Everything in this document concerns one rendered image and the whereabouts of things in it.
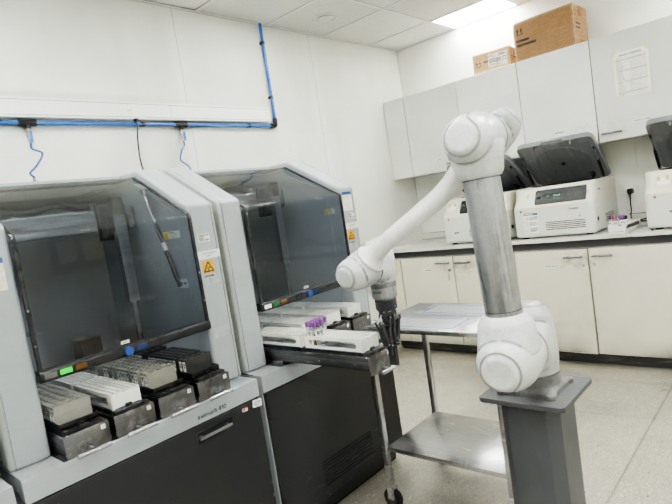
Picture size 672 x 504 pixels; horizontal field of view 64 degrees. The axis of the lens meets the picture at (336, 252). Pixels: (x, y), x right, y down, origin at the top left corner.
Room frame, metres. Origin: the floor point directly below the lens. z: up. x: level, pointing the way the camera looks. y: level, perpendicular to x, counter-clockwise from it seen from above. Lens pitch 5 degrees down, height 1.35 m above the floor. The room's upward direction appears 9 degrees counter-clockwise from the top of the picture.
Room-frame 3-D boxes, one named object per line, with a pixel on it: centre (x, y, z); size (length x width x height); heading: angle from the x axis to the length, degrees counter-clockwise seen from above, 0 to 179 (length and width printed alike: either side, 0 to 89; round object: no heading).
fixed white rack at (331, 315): (2.54, 0.17, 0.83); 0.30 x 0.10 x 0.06; 48
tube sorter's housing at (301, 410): (2.71, 0.46, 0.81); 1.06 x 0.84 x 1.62; 48
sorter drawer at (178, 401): (1.99, 0.85, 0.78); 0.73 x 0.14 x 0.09; 48
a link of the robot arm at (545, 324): (1.60, -0.54, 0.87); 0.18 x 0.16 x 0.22; 146
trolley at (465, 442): (2.21, -0.44, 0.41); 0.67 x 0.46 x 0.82; 48
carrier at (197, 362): (1.95, 0.57, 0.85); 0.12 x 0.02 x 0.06; 138
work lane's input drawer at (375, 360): (2.09, 0.14, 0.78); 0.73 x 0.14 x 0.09; 48
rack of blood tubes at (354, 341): (2.00, 0.04, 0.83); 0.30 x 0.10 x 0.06; 48
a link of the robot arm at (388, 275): (1.83, -0.14, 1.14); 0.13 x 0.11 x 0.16; 146
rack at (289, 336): (2.22, 0.27, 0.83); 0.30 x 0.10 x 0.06; 48
